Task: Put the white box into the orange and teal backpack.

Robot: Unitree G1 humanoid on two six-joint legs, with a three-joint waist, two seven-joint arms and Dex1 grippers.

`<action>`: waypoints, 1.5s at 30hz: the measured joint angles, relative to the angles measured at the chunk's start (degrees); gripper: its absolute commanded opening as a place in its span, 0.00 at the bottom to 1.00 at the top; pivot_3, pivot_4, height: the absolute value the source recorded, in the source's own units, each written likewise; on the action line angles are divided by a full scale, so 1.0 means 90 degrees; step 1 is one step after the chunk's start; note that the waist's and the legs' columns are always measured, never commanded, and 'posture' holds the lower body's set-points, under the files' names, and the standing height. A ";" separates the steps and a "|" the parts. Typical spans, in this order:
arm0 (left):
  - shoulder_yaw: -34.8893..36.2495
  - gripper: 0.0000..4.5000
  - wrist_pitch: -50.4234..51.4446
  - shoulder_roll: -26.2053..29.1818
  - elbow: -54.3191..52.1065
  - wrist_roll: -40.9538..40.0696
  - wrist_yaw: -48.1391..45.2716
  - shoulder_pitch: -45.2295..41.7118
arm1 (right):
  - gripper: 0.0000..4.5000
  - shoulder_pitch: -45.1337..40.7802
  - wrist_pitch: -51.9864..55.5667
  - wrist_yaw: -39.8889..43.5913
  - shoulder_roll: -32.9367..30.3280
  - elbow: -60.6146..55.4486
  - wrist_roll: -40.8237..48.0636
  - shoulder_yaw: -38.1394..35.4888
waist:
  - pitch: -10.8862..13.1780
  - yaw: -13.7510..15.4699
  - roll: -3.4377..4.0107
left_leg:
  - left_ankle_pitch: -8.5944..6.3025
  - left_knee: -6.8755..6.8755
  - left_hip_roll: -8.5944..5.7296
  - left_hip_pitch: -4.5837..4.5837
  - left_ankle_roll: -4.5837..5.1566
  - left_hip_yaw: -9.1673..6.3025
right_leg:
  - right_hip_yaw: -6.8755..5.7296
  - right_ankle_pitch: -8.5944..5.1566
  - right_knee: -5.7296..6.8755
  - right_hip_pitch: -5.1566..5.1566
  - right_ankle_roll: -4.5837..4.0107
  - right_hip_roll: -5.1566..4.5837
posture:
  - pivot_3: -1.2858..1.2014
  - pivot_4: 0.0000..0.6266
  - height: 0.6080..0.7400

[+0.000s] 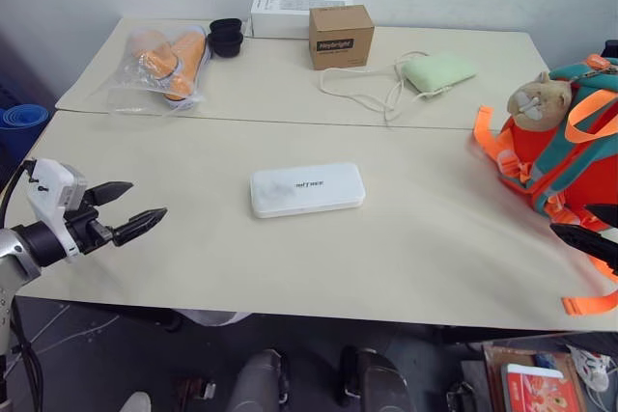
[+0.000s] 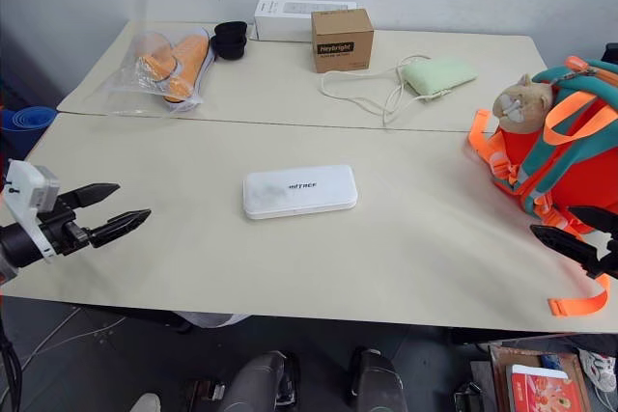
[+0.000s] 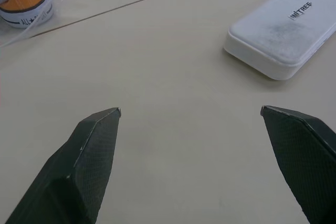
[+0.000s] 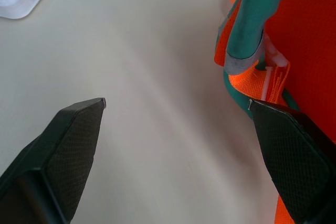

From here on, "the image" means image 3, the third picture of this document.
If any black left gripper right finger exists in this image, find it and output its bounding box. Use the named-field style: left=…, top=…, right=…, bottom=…
left=260, top=105, right=336, bottom=224

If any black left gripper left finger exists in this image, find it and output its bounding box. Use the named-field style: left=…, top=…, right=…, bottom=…
left=5, top=106, right=122, bottom=224

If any white case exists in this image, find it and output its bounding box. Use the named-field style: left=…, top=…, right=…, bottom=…
left=223, top=0, right=336, bottom=81

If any orange and white sneaker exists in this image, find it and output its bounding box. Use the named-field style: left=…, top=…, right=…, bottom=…
left=0, top=0, right=55, bottom=29

